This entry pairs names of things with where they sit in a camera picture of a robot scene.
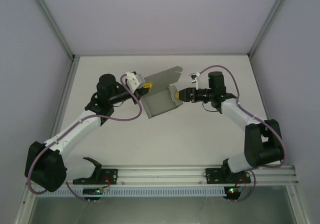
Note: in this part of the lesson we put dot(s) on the grey paper box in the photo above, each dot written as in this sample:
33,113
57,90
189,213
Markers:
160,103

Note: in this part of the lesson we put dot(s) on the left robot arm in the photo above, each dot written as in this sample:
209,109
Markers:
80,126

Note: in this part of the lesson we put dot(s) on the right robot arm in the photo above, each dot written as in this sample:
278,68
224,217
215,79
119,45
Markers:
240,113

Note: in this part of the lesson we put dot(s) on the right circuit board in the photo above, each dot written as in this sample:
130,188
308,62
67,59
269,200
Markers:
232,191

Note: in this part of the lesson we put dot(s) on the circuit board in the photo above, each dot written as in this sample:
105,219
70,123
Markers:
93,191
232,191

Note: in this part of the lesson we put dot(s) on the left circuit board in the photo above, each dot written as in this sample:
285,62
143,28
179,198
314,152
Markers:
93,191

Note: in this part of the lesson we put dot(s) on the aluminium left lower strut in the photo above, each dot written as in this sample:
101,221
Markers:
25,204

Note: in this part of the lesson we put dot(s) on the aluminium strut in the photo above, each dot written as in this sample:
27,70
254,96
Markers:
297,204
25,204

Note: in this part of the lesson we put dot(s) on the aluminium right lower strut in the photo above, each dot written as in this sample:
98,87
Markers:
297,204

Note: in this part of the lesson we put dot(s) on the aluminium side rail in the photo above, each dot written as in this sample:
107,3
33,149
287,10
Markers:
66,88

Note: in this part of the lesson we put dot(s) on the aluminium mounting rail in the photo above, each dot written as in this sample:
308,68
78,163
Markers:
160,175

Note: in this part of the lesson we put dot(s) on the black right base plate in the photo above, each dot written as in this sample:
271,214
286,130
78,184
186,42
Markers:
212,175

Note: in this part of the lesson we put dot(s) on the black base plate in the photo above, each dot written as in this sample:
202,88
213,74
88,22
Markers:
212,175
110,172

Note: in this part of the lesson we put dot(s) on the aluminium right frame post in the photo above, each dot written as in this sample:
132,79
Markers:
269,16

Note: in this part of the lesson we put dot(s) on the aluminium frame post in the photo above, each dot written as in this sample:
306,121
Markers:
269,16
51,16

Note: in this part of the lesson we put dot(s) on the aluminium left frame post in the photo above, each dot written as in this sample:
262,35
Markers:
51,16

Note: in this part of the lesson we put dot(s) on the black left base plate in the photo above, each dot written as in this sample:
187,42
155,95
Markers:
110,172

